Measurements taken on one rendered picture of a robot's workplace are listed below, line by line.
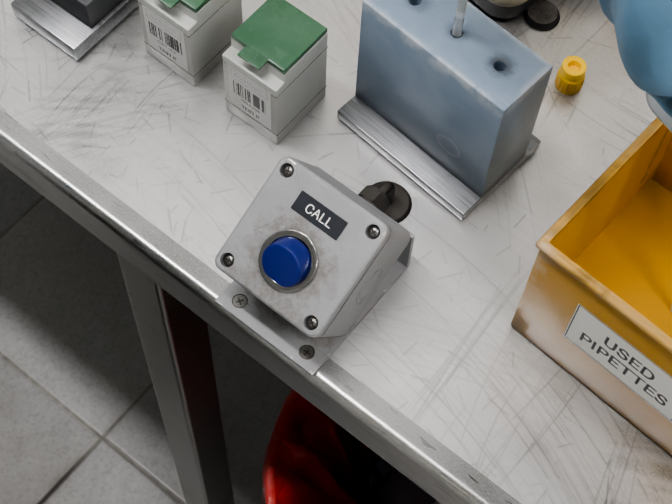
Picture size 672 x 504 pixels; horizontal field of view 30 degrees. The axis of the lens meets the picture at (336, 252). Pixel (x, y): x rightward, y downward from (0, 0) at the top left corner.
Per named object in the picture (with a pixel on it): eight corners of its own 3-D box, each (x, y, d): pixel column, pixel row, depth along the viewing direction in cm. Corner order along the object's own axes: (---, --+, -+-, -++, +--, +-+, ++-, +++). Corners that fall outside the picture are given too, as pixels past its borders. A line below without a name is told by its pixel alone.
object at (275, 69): (225, 109, 75) (219, 42, 69) (276, 60, 77) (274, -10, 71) (277, 146, 74) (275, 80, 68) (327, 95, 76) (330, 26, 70)
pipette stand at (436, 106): (336, 119, 75) (342, 15, 66) (415, 52, 78) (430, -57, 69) (461, 222, 72) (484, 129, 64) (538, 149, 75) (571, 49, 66)
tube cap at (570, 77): (549, 86, 77) (555, 67, 75) (564, 68, 78) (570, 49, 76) (571, 100, 77) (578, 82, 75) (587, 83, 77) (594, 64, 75)
